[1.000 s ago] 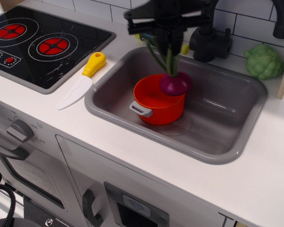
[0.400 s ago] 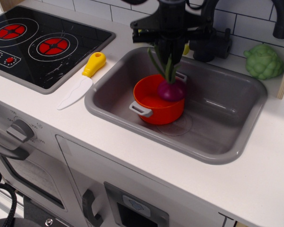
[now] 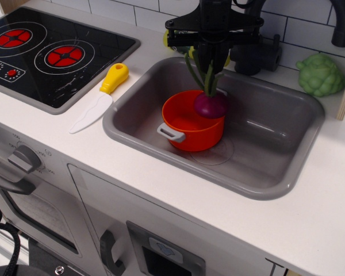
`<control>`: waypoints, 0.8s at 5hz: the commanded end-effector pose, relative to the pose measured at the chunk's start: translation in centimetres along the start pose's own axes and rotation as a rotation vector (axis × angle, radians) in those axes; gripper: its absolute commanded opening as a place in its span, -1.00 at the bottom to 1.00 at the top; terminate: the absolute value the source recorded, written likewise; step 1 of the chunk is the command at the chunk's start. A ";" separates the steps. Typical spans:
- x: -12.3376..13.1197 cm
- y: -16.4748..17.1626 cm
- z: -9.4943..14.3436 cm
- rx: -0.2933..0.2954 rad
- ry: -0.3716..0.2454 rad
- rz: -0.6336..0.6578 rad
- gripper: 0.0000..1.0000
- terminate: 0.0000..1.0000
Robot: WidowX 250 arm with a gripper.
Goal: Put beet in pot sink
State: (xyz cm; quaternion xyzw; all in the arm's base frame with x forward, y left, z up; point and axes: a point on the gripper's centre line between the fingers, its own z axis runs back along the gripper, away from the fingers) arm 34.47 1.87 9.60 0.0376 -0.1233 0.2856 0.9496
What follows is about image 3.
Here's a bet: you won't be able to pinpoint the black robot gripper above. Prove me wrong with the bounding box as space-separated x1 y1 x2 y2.
165 1 264 74

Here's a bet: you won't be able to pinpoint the purple toy beet green leaves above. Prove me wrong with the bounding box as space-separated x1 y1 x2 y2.
184 53 228 119

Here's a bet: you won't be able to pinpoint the grey plastic sink basin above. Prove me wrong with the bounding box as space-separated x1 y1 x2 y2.
103 57 325 200

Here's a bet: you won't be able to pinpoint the yellow toy oil bottle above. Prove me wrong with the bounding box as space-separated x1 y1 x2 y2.
163 28 231 68

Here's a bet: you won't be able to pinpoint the black toy faucet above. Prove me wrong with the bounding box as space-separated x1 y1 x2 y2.
231 1 345 75

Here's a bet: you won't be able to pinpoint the green toy artichoke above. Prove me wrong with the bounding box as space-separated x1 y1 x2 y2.
296 53 345 97

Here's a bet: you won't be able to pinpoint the black toy stovetop red burners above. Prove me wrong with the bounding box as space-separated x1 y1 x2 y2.
0 7 140 114

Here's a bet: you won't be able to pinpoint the grey dishwasher control panel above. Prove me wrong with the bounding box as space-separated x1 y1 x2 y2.
126 221 206 276

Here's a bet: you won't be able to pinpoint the grey oven knob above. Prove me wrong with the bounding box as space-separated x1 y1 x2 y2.
8 145 41 174

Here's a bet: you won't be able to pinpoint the orange toy pot grey handles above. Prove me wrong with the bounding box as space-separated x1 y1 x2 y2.
157 90 225 152

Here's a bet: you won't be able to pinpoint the toy knife yellow handle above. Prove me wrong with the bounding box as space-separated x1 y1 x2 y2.
69 63 129 134

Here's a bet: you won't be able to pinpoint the dark grey cabinet handle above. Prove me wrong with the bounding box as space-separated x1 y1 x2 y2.
99 230 125 276

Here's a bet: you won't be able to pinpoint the grey oven door handle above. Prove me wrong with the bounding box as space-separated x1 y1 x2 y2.
0 176 36 195

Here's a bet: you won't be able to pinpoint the black braided cable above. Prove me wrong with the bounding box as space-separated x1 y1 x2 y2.
0 223 21 276

